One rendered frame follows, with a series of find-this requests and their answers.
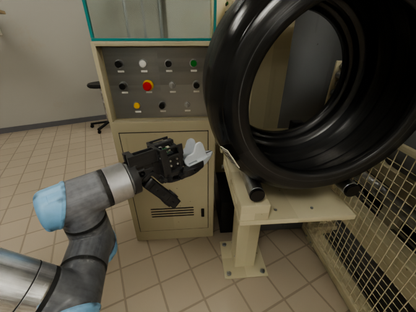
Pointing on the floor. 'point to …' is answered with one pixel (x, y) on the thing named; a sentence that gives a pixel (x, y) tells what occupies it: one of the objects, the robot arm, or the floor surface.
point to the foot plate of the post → (257, 270)
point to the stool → (103, 106)
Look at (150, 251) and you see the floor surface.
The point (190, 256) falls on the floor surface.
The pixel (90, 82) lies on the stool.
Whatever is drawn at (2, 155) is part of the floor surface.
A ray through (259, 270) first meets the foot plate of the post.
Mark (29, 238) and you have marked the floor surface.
